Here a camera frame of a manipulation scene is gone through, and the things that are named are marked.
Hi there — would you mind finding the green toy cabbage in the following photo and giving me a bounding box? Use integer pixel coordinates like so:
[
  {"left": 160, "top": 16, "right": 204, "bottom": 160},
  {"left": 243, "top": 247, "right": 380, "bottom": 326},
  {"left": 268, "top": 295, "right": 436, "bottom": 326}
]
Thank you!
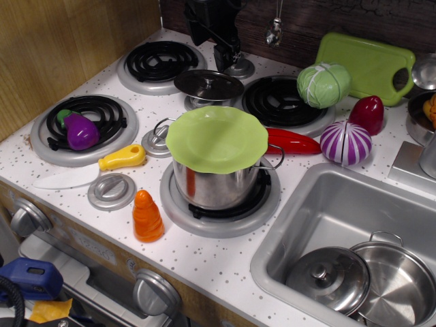
[{"left": 297, "top": 62, "right": 352, "bottom": 109}]

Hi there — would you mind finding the hanging glass crystal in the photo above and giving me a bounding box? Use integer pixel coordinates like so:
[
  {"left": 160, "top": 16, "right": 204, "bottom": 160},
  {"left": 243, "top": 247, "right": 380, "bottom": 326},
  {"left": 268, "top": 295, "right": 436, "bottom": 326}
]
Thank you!
[{"left": 264, "top": 1, "right": 283, "bottom": 48}]

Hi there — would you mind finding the grey middle stove knob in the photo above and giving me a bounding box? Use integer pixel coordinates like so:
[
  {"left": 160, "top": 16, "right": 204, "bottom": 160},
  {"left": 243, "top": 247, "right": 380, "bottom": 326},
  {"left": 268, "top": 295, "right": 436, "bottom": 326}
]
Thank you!
[{"left": 141, "top": 125, "right": 171, "bottom": 158}]

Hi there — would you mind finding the front left burner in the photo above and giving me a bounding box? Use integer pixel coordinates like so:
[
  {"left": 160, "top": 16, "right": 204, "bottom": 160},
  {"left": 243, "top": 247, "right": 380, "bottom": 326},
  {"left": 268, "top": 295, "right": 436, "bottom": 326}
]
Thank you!
[{"left": 30, "top": 95, "right": 139, "bottom": 167}]

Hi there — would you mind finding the grey rear stove knob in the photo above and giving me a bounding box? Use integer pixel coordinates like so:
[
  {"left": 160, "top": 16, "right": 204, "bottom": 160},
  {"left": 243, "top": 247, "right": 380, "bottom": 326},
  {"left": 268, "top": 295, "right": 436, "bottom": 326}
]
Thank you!
[{"left": 224, "top": 57, "right": 255, "bottom": 80}]

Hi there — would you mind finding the steel sink basin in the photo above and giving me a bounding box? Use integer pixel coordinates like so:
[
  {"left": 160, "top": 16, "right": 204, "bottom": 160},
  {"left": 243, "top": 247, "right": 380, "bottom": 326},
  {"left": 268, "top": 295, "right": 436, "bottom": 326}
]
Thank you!
[{"left": 251, "top": 163, "right": 435, "bottom": 326}]

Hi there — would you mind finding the yellow cloth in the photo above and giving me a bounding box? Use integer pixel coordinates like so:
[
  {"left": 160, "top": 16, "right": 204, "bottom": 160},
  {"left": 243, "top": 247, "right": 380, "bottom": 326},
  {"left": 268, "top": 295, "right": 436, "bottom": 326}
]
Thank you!
[{"left": 29, "top": 299, "right": 73, "bottom": 324}]

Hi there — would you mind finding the grey stove top knob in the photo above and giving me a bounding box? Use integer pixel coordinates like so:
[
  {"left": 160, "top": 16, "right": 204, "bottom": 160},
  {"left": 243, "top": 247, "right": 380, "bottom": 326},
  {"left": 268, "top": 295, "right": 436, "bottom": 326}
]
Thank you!
[{"left": 87, "top": 173, "right": 137, "bottom": 211}]

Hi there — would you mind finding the back right burner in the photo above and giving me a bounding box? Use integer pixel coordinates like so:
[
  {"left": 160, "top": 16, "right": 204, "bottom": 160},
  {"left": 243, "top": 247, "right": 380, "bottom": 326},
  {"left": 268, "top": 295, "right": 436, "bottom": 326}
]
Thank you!
[{"left": 235, "top": 76, "right": 335, "bottom": 138}]

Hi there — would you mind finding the dark red toy pepper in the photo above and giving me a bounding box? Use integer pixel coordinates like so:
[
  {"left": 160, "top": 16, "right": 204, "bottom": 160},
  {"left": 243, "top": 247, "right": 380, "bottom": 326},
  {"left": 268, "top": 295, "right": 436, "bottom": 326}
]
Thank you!
[{"left": 348, "top": 95, "right": 384, "bottom": 136}]

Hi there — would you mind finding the grey stove knob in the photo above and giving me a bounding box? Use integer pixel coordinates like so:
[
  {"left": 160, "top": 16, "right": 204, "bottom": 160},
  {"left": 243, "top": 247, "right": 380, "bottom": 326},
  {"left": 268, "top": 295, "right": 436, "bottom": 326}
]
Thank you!
[
  {"left": 224, "top": 57, "right": 255, "bottom": 80},
  {"left": 141, "top": 125, "right": 171, "bottom": 158},
  {"left": 87, "top": 173, "right": 137, "bottom": 211}
]

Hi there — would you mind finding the steel pot lid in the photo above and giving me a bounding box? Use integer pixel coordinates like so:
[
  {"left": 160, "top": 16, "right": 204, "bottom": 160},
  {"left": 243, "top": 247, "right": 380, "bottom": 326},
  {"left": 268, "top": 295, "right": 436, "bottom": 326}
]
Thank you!
[{"left": 174, "top": 69, "right": 245, "bottom": 101}]

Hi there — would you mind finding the front right burner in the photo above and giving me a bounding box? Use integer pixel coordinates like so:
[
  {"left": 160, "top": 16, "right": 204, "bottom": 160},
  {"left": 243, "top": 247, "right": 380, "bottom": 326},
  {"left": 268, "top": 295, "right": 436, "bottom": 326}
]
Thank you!
[{"left": 159, "top": 159, "right": 281, "bottom": 238}]

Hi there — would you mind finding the grey oven knob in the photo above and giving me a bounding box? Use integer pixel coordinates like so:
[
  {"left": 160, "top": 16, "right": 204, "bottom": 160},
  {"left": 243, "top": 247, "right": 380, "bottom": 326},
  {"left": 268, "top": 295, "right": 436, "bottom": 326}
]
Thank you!
[
  {"left": 10, "top": 198, "right": 52, "bottom": 237},
  {"left": 133, "top": 268, "right": 182, "bottom": 317}
]

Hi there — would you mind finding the steel ladle cup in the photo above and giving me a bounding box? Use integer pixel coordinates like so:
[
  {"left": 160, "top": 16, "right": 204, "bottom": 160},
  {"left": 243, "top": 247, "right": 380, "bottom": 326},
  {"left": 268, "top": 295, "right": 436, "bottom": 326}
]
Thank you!
[{"left": 411, "top": 53, "right": 435, "bottom": 90}]

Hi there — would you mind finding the purple toy eggplant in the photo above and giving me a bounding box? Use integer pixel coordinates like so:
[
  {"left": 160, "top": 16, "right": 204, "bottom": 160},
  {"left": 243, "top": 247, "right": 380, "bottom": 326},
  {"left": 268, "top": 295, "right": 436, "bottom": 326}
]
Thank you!
[{"left": 57, "top": 109, "right": 100, "bottom": 151}]

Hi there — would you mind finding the blue clamp tool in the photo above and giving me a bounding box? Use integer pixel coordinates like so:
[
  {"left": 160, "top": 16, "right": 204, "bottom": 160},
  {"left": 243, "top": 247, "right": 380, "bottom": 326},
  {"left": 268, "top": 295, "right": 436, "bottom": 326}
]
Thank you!
[{"left": 1, "top": 258, "right": 63, "bottom": 300}]

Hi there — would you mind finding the red toy chili pepper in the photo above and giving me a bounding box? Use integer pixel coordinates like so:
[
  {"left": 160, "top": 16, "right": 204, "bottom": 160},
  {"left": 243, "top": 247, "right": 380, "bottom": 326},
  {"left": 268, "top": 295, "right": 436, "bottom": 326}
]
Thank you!
[{"left": 266, "top": 128, "right": 322, "bottom": 155}]

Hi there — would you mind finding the grey knob under lid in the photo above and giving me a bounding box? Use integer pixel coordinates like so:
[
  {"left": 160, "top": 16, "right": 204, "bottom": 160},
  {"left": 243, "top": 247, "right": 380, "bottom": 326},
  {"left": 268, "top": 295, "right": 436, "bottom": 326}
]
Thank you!
[{"left": 184, "top": 95, "right": 235, "bottom": 111}]

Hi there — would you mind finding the green silicone lid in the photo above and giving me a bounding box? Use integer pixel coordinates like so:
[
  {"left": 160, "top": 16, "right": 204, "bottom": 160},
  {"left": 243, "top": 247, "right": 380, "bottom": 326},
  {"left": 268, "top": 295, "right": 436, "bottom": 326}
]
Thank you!
[{"left": 166, "top": 106, "right": 268, "bottom": 174}]

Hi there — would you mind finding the grey faucet base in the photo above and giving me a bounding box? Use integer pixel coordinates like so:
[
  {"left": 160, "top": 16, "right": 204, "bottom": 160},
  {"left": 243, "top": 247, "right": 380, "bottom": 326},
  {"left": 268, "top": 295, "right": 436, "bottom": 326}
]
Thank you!
[{"left": 388, "top": 135, "right": 435, "bottom": 196}]

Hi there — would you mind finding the steel pot on burner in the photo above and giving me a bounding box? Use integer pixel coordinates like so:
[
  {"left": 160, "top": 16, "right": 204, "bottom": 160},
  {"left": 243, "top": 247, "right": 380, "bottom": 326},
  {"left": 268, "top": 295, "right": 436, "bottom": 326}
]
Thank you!
[{"left": 169, "top": 118, "right": 265, "bottom": 210}]

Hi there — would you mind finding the back left burner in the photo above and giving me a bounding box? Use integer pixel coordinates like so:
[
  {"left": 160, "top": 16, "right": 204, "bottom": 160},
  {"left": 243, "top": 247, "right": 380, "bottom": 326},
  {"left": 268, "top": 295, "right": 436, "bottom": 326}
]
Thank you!
[{"left": 116, "top": 41, "right": 207, "bottom": 96}]

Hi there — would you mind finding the steel bowl with fruit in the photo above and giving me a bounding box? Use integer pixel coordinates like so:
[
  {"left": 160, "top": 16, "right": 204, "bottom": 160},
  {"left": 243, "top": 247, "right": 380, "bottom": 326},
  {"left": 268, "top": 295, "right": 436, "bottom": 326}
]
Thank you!
[{"left": 406, "top": 91, "right": 435, "bottom": 146}]

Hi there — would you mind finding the purple toy onion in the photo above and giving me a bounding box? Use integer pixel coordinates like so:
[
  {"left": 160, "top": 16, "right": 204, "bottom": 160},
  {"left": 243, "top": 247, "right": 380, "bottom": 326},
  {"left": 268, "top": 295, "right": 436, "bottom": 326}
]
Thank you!
[{"left": 320, "top": 121, "right": 372, "bottom": 166}]

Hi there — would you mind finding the yellow toy fruit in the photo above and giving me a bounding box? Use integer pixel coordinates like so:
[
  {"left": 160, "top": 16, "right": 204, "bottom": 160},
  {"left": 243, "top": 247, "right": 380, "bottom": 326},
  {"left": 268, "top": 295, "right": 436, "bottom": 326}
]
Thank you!
[{"left": 422, "top": 93, "right": 436, "bottom": 129}]

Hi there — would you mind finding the grey front oven knob right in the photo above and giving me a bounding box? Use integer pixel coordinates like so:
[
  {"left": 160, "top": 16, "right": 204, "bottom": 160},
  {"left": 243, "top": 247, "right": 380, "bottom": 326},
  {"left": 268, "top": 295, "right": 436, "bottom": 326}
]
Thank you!
[{"left": 133, "top": 268, "right": 182, "bottom": 317}]

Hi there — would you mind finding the steel lid in sink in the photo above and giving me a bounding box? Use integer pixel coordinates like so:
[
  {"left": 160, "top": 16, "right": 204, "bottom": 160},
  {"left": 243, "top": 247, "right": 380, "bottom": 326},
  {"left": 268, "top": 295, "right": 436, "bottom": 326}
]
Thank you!
[{"left": 285, "top": 247, "right": 371, "bottom": 315}]

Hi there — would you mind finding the green cutting board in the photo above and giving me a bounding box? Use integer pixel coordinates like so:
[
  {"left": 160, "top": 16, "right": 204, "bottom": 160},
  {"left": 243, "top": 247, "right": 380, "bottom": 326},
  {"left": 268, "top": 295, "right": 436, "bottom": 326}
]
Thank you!
[{"left": 315, "top": 32, "right": 416, "bottom": 106}]

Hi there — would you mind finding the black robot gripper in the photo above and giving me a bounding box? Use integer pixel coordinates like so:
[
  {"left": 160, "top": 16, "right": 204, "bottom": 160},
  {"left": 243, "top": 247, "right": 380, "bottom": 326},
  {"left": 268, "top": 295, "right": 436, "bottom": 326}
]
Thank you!
[{"left": 184, "top": 0, "right": 245, "bottom": 72}]

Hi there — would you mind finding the grey front oven knob left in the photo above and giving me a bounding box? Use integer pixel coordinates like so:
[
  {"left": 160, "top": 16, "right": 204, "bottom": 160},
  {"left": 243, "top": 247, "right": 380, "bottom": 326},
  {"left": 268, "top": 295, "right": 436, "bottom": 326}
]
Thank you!
[{"left": 10, "top": 198, "right": 52, "bottom": 237}]

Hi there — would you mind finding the black cable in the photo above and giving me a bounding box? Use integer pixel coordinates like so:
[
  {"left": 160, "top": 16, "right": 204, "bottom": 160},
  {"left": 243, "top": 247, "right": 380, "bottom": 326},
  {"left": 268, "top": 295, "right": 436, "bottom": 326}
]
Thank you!
[{"left": 0, "top": 275, "right": 27, "bottom": 327}]

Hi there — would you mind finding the steel pot in sink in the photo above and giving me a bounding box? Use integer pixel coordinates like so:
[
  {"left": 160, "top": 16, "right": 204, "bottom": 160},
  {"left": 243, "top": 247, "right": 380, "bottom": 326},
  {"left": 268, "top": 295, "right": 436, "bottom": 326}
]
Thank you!
[{"left": 351, "top": 231, "right": 435, "bottom": 326}]

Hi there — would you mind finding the yellow handled toy knife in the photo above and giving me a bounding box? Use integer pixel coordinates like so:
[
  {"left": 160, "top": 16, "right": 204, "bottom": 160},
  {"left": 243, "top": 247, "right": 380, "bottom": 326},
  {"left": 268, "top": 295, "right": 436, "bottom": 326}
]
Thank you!
[{"left": 32, "top": 144, "right": 146, "bottom": 189}]

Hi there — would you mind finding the burner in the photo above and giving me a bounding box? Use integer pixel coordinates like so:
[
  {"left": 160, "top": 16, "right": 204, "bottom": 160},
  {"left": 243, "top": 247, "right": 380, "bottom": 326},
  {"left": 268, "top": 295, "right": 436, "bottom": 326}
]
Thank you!
[
  {"left": 116, "top": 41, "right": 207, "bottom": 96},
  {"left": 235, "top": 76, "right": 335, "bottom": 138},
  {"left": 30, "top": 95, "right": 139, "bottom": 167},
  {"left": 159, "top": 159, "right": 281, "bottom": 238}
]

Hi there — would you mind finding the orange toy carrot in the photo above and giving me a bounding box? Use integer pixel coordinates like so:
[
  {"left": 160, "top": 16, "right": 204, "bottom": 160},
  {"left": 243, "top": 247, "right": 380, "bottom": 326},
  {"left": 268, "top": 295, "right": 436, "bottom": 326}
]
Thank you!
[{"left": 132, "top": 190, "right": 165, "bottom": 243}]

